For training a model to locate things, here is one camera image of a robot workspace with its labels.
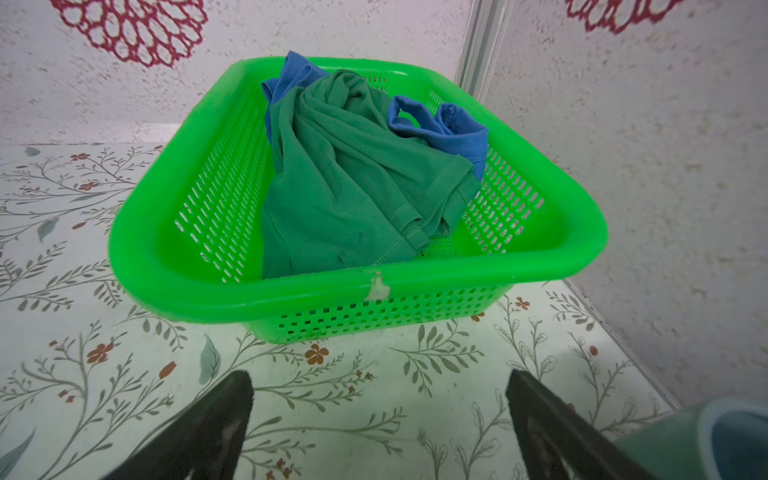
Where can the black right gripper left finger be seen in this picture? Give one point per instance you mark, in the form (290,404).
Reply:
(206,440)

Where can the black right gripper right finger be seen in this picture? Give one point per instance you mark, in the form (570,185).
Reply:
(556,442)

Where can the green tank top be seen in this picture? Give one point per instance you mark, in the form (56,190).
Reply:
(348,192)

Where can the blue tank top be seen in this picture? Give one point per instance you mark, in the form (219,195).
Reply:
(451,129)

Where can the teal green cup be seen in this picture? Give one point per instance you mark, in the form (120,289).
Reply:
(720,439)

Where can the bright green plastic basket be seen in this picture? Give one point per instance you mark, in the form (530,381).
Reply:
(187,245)

